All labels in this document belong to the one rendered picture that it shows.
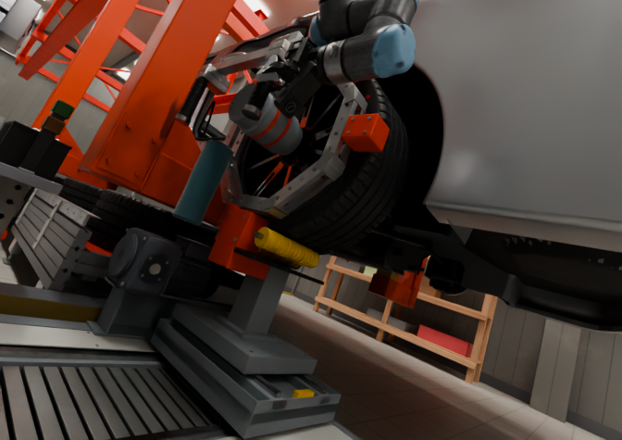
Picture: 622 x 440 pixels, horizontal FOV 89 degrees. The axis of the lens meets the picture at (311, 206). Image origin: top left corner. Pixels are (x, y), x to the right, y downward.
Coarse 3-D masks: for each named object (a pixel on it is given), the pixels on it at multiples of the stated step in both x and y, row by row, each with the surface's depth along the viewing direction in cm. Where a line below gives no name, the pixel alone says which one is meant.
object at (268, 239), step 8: (256, 232) 84; (264, 232) 86; (272, 232) 87; (256, 240) 87; (264, 240) 85; (272, 240) 86; (280, 240) 89; (288, 240) 92; (264, 248) 87; (272, 248) 87; (280, 248) 89; (288, 248) 91; (296, 248) 93; (304, 248) 97; (280, 256) 92; (288, 256) 92; (296, 256) 94; (304, 256) 96; (312, 256) 99; (304, 264) 99; (312, 264) 100
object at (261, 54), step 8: (296, 40) 77; (264, 48) 85; (240, 56) 92; (248, 56) 89; (256, 56) 86; (264, 56) 84; (216, 64) 101; (224, 64) 97; (232, 64) 93; (240, 64) 91; (248, 64) 90; (256, 64) 88; (264, 64) 87; (224, 72) 99; (232, 72) 97
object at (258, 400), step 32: (160, 320) 101; (160, 352) 95; (192, 352) 87; (192, 384) 82; (224, 384) 76; (256, 384) 78; (288, 384) 92; (320, 384) 99; (224, 416) 72; (256, 416) 69; (288, 416) 77; (320, 416) 88
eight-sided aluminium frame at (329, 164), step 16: (352, 96) 85; (352, 112) 84; (336, 128) 84; (240, 144) 118; (336, 144) 82; (320, 160) 83; (336, 160) 82; (224, 176) 108; (304, 176) 85; (320, 176) 83; (336, 176) 85; (224, 192) 104; (240, 192) 107; (288, 192) 86; (304, 192) 88; (256, 208) 91; (272, 208) 87; (288, 208) 89
